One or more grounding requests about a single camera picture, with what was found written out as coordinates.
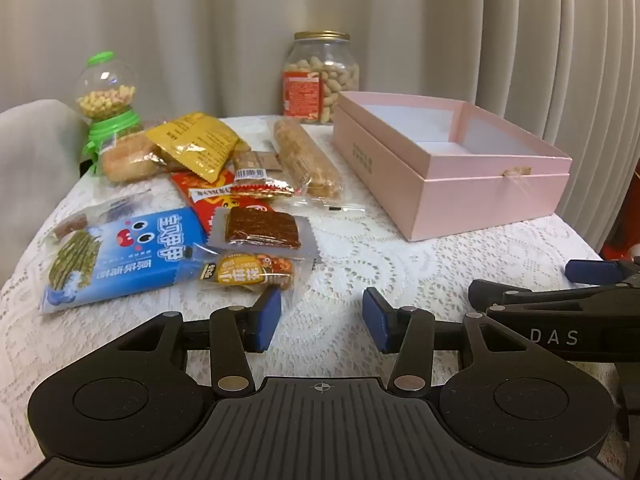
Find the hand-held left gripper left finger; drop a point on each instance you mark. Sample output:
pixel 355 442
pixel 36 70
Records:
pixel 267 321

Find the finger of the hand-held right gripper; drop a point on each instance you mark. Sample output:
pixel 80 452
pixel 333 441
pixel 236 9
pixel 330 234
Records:
pixel 592 272
pixel 487 294

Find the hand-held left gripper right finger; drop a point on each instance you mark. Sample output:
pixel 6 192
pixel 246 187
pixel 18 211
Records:
pixel 376 325

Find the pink cardboard box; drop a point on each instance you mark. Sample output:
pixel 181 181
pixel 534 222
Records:
pixel 450 185

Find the red snack packet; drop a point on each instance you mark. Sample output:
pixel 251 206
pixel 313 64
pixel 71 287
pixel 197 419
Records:
pixel 207 200

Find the round bread bun packet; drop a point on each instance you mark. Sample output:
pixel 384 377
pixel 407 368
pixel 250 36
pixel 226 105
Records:
pixel 127 157

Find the red object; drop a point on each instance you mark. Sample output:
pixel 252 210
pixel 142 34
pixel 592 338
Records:
pixel 622 251

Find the small yellow nut packet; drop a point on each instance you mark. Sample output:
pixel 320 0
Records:
pixel 250 275

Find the brown spicy strip packet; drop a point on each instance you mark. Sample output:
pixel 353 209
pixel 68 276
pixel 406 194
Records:
pixel 260 227

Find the blue seaweed snack packet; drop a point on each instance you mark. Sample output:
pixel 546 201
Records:
pixel 130 255

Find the small brown bar packet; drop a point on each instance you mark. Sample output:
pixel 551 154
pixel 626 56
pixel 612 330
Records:
pixel 257 162

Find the long bread packet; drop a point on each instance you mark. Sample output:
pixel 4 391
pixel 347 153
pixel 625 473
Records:
pixel 305 160

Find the yellow snack packet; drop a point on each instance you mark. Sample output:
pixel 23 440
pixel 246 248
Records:
pixel 200 140

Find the clear packet of brown pieces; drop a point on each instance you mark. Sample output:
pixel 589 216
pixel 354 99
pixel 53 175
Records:
pixel 75 222

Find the clear peanut jar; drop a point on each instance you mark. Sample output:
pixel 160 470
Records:
pixel 320 80

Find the green candy dispenser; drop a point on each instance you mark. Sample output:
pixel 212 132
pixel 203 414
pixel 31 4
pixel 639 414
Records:
pixel 106 91

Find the beige curtain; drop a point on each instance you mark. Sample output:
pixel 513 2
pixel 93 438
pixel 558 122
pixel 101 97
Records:
pixel 200 35

